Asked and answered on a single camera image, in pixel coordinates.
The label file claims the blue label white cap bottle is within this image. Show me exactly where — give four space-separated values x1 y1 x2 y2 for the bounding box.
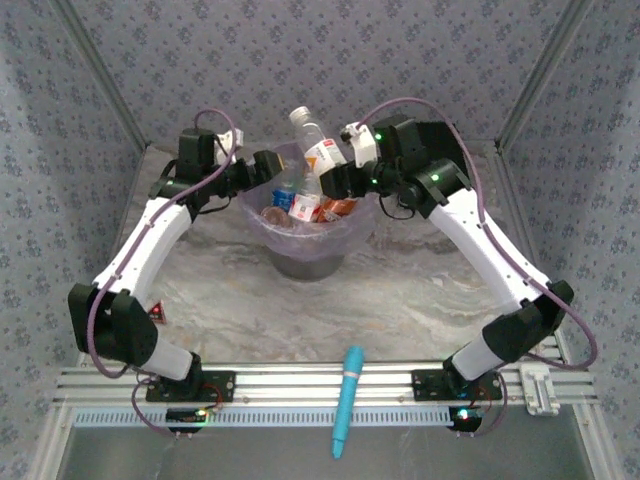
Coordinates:
271 182 297 209

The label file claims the white label red band bottle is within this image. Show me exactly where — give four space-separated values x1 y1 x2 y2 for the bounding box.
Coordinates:
288 105 350 177

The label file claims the brown label bottle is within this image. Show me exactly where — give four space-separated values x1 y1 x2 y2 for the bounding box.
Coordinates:
259 204 292 230

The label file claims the brown white swirl bottle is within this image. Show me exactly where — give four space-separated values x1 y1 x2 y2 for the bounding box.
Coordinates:
318 196 360 224

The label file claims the purple translucent bin bag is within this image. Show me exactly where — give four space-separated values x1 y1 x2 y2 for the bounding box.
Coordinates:
237 141 377 262

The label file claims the grey waste bin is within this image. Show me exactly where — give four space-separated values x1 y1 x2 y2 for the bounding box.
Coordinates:
238 142 376 282

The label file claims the turquoise pen-shaped tool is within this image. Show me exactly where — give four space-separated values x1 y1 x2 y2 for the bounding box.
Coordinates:
330 345 367 460

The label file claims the small circuit board with LED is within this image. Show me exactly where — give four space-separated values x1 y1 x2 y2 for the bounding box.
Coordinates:
164 407 210 435
447 404 485 434

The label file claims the grey metal panel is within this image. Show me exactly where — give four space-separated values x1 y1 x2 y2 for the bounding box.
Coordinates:
57 424 599 480

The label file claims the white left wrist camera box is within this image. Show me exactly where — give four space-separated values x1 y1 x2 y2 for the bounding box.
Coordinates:
213 127 247 164

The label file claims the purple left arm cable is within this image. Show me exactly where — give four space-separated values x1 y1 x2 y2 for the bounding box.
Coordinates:
85 108 239 380

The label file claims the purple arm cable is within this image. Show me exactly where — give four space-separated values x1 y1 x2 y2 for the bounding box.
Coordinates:
85 108 239 380
355 97 600 372

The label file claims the black left camera cable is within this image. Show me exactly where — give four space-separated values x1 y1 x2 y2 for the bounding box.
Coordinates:
197 192 235 217

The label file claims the black camera cable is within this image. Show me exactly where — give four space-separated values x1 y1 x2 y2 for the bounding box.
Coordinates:
377 193 417 221
197 192 235 217

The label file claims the black right camera cable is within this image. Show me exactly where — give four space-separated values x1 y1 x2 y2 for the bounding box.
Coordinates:
377 193 417 221

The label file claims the aluminium corner post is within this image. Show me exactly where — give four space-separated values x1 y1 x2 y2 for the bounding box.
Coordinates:
494 0 599 151
49 0 146 146

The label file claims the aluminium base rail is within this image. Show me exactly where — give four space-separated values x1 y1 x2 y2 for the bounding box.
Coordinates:
53 362 600 407

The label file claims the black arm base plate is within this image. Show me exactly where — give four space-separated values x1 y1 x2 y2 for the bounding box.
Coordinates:
411 368 505 402
144 368 238 404

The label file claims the grey slotted cable duct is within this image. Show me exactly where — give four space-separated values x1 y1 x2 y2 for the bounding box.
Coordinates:
73 407 456 430

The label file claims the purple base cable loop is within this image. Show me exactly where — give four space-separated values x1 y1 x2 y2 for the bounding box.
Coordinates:
131 377 184 440
457 372 510 439

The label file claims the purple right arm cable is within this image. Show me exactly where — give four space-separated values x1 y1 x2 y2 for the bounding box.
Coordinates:
355 97 600 372

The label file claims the white metal bracket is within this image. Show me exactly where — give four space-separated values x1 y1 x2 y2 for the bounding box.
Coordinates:
518 363 562 417

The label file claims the aluminium frame strut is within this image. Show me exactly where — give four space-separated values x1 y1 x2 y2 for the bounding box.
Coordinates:
572 404 629 480
24 404 76 480

